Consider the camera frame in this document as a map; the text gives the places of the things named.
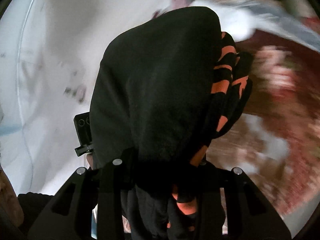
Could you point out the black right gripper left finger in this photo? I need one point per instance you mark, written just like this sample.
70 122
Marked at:
68 215

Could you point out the grey white cloth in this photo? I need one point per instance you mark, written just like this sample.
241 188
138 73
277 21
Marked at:
295 20

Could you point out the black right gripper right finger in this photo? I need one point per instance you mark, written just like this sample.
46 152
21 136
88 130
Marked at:
249 214

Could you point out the brown floral blanket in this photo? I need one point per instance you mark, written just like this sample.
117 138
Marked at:
280 117

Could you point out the person's left hand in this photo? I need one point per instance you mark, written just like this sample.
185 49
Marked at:
10 207

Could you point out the black garment with orange print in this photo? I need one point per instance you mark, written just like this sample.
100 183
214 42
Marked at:
121 108

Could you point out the black phone on mount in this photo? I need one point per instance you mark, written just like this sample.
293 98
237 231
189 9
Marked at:
83 131

